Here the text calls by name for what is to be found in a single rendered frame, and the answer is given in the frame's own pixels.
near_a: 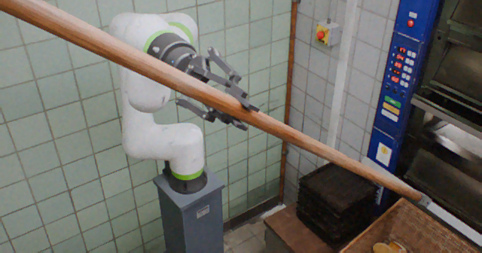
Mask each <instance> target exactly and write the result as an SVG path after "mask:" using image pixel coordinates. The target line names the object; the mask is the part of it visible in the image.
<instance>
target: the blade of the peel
mask: <svg viewBox="0 0 482 253"><path fill-rule="evenodd" d="M361 162H362V163H363V164H364V165H366V166H368V167H370V168H372V169H374V170H376V171H378V172H380V173H382V174H384V175H385V176H387V177H389V178H391V179H392V180H394V181H396V182H398V183H400V184H404V185H406V184H405V183H404V182H402V181H400V180H399V179H398V178H396V177H395V176H393V175H392V174H390V173H389V172H387V171H386V170H385V169H384V168H383V167H381V166H379V165H378V164H376V163H375V162H374V161H372V160H371V159H369V158H368V157H363V159H362V160H361ZM406 186H408V187H410V188H412V187H411V186H409V185H406ZM412 189H413V188H412ZM427 209H428V210H430V211H431V212H433V213H435V214H436V215H437V216H438V217H439V218H441V219H442V220H445V221H446V222H447V223H448V224H450V225H452V226H453V227H455V228H456V229H457V230H459V231H460V232H462V233H463V234H465V235H466V236H467V237H468V238H470V239H472V240H473V241H475V242H476V243H477V244H478V245H480V246H482V235H480V234H479V233H478V232H477V231H475V230H473V229H472V228H470V227H469V226H466V225H465V224H463V223H462V222H461V221H459V220H458V219H456V218H454V217H453V216H452V215H451V214H449V213H448V212H446V211H444V210H443V209H442V208H440V207H439V206H437V205H436V204H434V203H433V202H432V201H431V203H430V204H429V206H428V207H427Z"/></svg>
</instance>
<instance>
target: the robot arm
mask: <svg viewBox="0 0 482 253"><path fill-rule="evenodd" d="M108 31H109V35H111V36H113V37H115V38H117V39H119V40H121V41H123V42H124V43H126V44H128V45H130V46H132V47H134V48H136V49H138V50H140V51H141V52H145V53H147V54H149V55H151V56H153V57H155V58H157V59H158V60H160V61H162V62H164V63H166V64H167V65H169V66H172V67H173V68H175V69H178V70H179V71H181V72H184V73H185V74H186V75H190V76H191V77H193V78H196V79H197V80H199V81H202V82H203V83H204V84H206V83H207V82H208V81H209V79H210V80H212V81H214V82H217V83H219V84H221V85H223V86H224V87H226V88H225V89H224V91H225V92H226V93H228V94H229V95H231V96H233V97H234V98H235V99H237V100H238V101H239V102H241V103H242V104H243V105H244V106H245V107H247V108H249V109H251V110H253V111H255V112H257V113H258V112H259V111H260V109H259V108H258V107H256V106H255V105H253V104H252V103H251V102H250V101H249V100H247V99H246V96H247V95H248V93H247V92H246V91H244V90H243V89H242V88H241V87H239V81H241V80H242V78H243V77H242V76H241V75H240V74H239V73H238V72H237V71H236V70H235V69H233V68H232V67H231V66H230V65H229V64H228V63H227V62H226V61H224V59H223V58H222V55H221V53H220V51H218V50H216V49H215V48H213V47H208V49H207V52H208V53H207V54H206V55H205V56H203V55H201V56H200V55H198V54H197V51H196V49H195V47H194V44H195V42H196V40H197V36H198V28H197V24H196V23H195V22H194V20H193V19H192V18H191V17H190V16H188V15H187V14H183V13H168V14H138V13H132V12H124V13H121V14H118V15H117V16H115V17H114V18H113V19H112V20H111V22H110V24H109V30H108ZM210 60H211V61H213V62H215V63H216V64H217V65H218V66H219V67H220V68H221V69H222V70H223V71H224V73H225V74H226V75H228V76H230V77H229V80H228V79H225V78H223V77H221V76H217V75H214V74H212V73H211V70H210V64H209V61H210ZM116 67H117V75H118V80H119V86H120V98H121V109H122V137H121V144H122V148H123V150H124V152H125V154H126V155H128V156H130V157H132V158H134V159H137V160H164V164H165V167H164V169H162V173H163V174H164V175H169V186H170V187H171V189H172V190H173V191H175V192H176V193H178V194H196V193H198V192H200V191H201V190H203V189H204V187H205V186H206V184H207V174H206V172H204V168H203V167H204V148H203V133H202V131H201V129H200V128H199V127H198V126H196V125H194V124H192V123H174V124H168V125H158V124H156V123H155V122H154V117H153V114H152V113H154V112H157V111H160V110H161V109H163V107H164V106H165V105H166V104H167V102H168V101H169V98H170V95H171V89H169V88H168V87H165V86H163V85H162V84H159V83H157V82H156V81H153V80H151V79H149V78H147V77H145V76H142V75H140V74H139V73H135V72H132V71H130V70H129V69H126V68H124V67H122V66H119V65H118V64H116ZM175 103H176V105H179V106H181V107H183V108H187V109H188V110H190V111H192V112H193V113H194V114H197V115H198V116H200V117H201V118H202V119H204V120H207V121H208V122H211V123H214V122H215V119H216V118H218V119H219V120H220V121H221V122H222V123H225V124H227V125H228V124H229V123H232V124H233V125H234V126H235V127H236V128H238V129H241V130H243V131H245V132H246V130H247V129H248V127H247V126H245V125H244V124H243V122H241V121H240V120H238V119H236V118H235V117H231V116H230V115H228V114H224V113H222V112H220V111H218V110H216V109H214V108H211V107H209V106H208V105H205V104H204V105H205V107H206V109H207V110H208V112H206V111H205V110H203V109H202V108H200V107H199V106H197V105H195V104H194V103H192V102H191V100H190V98H189V97H187V96H186V95H183V94H182V95H181V97H180V99H177V100H176V101H175Z"/></svg>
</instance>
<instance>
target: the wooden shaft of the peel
mask: <svg viewBox="0 0 482 253"><path fill-rule="evenodd" d="M0 10H1V11H3V12H5V13H7V14H10V15H11V16H13V17H16V18H18V19H20V20H22V21H25V22H27V23H29V24H31V25H33V26H36V27H38V28H39V29H43V30H44V31H46V32H48V33H50V34H52V35H55V36H56V37H58V38H61V39H63V40H65V41H67V42H69V43H72V44H74V45H77V46H80V47H82V48H84V49H85V50H88V51H90V52H92V53H94V54H96V55H99V56H101V57H103V58H105V59H108V60H110V61H112V62H113V63H116V64H118V65H119V66H122V67H124V68H126V69H129V70H130V71H132V72H135V73H139V74H140V75H142V76H145V77H147V78H149V79H151V80H153V81H156V82H157V83H159V84H162V85H163V86H165V87H168V88H169V89H172V90H174V91H176V92H178V93H181V94H183V95H186V96H189V97H191V98H192V99H195V100H197V101H199V102H201V103H203V104H205V105H208V106H209V107H211V108H214V109H216V110H218V111H220V112H222V113H224V114H228V115H230V116H231V117H235V118H236V119H238V120H241V121H242V122H244V123H247V124H248V125H250V126H253V127H255V128H257V129H259V130H262V131H263V132H265V133H269V134H271V135H273V136H275V137H277V138H279V139H282V140H283V141H285V142H288V143H290V144H292V145H294V146H296V147H299V148H301V149H303V150H305V151H307V152H309V153H311V154H315V155H317V156H319V157H321V158H323V159H326V160H328V161H329V162H331V163H334V164H336V165H338V166H340V167H342V168H344V169H347V170H349V171H350V172H354V173H355V174H356V175H359V176H361V177H363V178H366V179H367V180H371V181H374V182H376V183H378V184H381V185H382V186H384V187H387V188H388V189H390V190H392V191H394V192H396V193H399V194H401V195H403V196H405V197H408V198H410V199H412V200H414V201H420V200H421V198H422V195H421V193H420V192H418V191H415V190H414V189H412V188H410V187H408V186H406V185H404V184H400V183H398V182H396V181H394V180H392V179H391V178H389V177H387V176H385V175H384V174H382V173H380V172H378V171H376V170H374V169H372V168H370V167H368V166H366V165H364V164H362V163H360V162H358V161H357V160H354V159H353V158H351V157H349V156H346V155H344V154H341V153H340V152H338V151H335V150H334V149H332V148H329V147H328V146H327V145H325V144H323V143H321V142H319V141H317V140H315V139H313V138H311V137H309V136H307V135H305V134H304V133H300V132H298V131H297V130H294V129H292V128H291V127H289V126H287V125H285V124H284V123H282V122H280V121H278V120H276V119H274V118H272V117H270V116H268V115H266V114H263V113H261V112H258V113H257V112H255V111H253V110H251V109H249V108H247V107H245V106H244V105H243V104H242V103H241V102H239V101H238V100H237V99H235V98H233V97H231V96H228V95H225V94H224V93H222V92H221V91H219V90H216V89H215V88H213V87H210V86H209V85H207V84H204V83H203V82H202V81H199V80H197V79H196V78H193V77H191V76H190V75H186V74H185V73H184V72H181V71H179V70H178V69H175V68H173V67H172V66H169V65H167V64H166V63H164V62H162V61H160V60H158V59H157V58H155V57H153V56H151V55H149V54H147V53H145V52H141V51H140V50H138V49H136V48H134V47H132V46H130V45H128V44H126V43H124V42H123V41H121V40H119V39H117V38H115V37H113V36H111V35H109V34H108V33H106V32H103V31H102V30H100V29H97V28H96V27H94V26H91V25H90V24H89V23H86V22H83V21H81V20H79V19H78V18H76V17H73V16H72V15H70V14H67V13H66V12H64V11H61V10H60V9H58V8H56V7H54V6H53V5H50V4H48V3H47V2H44V1H42V0H0Z"/></svg>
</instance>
